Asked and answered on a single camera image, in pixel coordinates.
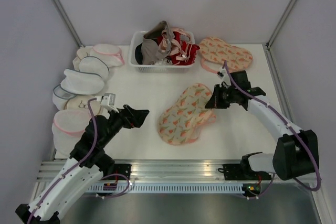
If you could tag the front pink trimmed mesh bag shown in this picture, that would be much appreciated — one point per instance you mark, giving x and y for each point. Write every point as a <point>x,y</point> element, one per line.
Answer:
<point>68,127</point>

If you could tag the large white mesh bag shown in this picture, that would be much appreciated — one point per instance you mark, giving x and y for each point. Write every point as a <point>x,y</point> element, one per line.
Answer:
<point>82,83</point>

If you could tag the aluminium frame post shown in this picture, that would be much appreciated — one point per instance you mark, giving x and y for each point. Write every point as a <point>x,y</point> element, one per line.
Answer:
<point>65,18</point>
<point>290,6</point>

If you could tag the taupe bra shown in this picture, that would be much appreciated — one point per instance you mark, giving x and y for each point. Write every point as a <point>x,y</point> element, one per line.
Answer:
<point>151,51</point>

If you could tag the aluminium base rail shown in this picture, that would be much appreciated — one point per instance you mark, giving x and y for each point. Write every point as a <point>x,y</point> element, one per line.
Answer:
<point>235,133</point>

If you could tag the pink bra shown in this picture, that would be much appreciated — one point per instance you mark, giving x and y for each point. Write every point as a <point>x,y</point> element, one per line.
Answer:
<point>163,44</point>

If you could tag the blue trimmed mesh bag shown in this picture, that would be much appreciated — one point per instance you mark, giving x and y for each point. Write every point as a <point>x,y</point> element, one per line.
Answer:
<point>60,97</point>

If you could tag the floral mesh laundry bag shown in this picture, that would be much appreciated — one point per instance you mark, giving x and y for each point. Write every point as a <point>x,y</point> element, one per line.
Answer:
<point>182,123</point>

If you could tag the red bra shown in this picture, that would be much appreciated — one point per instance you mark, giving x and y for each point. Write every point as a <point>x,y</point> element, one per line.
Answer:
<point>184,51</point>

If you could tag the left aluminium frame post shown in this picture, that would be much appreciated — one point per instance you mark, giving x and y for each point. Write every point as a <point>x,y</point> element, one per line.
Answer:
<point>65,18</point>

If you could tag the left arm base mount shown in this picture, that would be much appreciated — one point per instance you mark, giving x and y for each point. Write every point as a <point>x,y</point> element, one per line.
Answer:
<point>120,172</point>

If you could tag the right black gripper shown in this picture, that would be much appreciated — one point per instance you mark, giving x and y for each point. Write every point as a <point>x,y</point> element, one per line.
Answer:
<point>215,102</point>

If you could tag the black bra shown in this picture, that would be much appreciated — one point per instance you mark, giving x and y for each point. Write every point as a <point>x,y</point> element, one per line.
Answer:
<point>138,54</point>

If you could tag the pink trimmed white mesh bag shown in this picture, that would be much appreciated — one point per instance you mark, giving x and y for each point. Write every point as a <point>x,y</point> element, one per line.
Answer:
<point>111,55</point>

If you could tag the grey trimmed white mesh bag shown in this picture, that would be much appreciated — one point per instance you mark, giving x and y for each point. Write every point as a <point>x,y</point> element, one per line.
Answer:
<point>91,64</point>

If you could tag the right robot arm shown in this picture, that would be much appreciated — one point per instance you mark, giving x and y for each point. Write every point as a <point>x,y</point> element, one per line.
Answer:
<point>296,151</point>

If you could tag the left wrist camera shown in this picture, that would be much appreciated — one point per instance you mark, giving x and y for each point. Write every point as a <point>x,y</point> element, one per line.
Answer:
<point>107,101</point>

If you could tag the white slotted cable duct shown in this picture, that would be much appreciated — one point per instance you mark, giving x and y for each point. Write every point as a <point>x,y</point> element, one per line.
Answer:
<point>186,188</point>

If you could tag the cream round laundry bag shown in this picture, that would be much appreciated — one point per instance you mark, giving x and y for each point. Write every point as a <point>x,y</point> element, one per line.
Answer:
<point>80,54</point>

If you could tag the beige bag with bra print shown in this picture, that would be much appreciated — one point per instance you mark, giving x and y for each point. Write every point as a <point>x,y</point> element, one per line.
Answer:
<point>80,102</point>

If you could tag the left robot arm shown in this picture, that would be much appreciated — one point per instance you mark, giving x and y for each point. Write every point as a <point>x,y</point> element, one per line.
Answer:
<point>87,164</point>

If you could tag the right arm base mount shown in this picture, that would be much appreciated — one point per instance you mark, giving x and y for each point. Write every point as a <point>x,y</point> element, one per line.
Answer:
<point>236,172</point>

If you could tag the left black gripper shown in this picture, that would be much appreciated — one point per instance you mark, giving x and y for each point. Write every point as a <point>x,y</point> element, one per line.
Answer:
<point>128,117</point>

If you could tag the white plastic basket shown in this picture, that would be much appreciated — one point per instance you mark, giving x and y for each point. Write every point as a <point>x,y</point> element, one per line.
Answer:
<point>137,40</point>

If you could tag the right aluminium frame post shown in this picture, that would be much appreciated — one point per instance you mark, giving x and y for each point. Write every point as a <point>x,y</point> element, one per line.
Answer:
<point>290,6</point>

